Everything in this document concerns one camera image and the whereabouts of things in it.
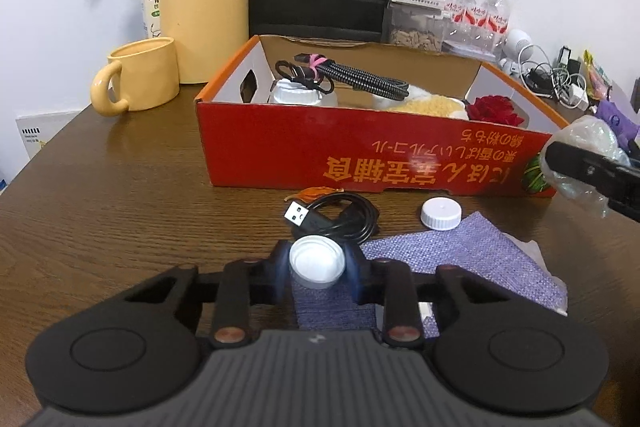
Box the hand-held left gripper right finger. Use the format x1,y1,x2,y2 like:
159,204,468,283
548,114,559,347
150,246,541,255
344,241,498,349

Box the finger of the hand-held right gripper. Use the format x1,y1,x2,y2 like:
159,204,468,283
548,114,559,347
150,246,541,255
541,141,640,224

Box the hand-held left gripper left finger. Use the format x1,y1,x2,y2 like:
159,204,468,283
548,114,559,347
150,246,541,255
127,239,293,349

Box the clear plastic bag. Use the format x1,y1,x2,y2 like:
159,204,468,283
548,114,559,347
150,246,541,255
542,116,631,219

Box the smooth white cap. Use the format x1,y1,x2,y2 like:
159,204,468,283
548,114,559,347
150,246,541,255
289,234,347,291

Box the black usb cable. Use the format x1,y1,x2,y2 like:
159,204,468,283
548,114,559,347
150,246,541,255
284,192,379,242

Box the purple woven cloth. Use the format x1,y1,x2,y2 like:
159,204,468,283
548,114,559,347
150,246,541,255
294,212,569,339

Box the red rose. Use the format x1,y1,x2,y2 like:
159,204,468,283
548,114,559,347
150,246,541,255
465,94,526,128

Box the orange cardboard box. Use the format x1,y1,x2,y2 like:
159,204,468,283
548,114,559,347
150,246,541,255
194,34,571,198

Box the white and yellow plush toy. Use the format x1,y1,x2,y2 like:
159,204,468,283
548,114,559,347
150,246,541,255
372,84,468,120

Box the white capped bottle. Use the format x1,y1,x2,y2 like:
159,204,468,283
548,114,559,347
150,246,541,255
267,77,338,108

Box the black braided cable pink tie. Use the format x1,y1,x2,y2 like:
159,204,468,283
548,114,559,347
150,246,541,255
275,52,411,100

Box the purple pouch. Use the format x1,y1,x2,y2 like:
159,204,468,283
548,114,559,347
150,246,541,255
597,99,640,152

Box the orange wrapper scrap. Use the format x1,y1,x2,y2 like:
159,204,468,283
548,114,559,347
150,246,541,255
284,186,347,204

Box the yellow green packet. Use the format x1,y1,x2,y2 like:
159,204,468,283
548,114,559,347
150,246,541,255
582,51,614,100

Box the white tissue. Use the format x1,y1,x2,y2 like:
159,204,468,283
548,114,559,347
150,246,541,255
507,233,570,315

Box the white ribbed bottle cap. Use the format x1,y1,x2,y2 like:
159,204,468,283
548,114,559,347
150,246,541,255
420,197,463,231

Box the black power adapter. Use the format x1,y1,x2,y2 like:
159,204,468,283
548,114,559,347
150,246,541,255
527,64,553,90

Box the white floral tin box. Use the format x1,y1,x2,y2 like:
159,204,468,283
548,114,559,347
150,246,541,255
442,39,501,62

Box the clear water bottle red label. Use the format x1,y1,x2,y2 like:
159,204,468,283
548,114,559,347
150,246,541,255
482,0,511,55
437,0,468,42
460,0,490,48

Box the clear snack container white lid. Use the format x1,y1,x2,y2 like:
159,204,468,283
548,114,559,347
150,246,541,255
385,0,451,54

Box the yellow mug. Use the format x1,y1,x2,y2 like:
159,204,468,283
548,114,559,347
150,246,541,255
90,37,181,116

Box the white flat box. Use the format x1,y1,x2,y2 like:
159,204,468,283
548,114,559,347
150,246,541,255
14,109,83,160

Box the tangle of chargers and cables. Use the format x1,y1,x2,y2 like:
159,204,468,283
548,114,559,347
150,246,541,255
517,44,587,102

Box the white round camera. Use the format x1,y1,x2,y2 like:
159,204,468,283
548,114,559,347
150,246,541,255
500,28,533,72

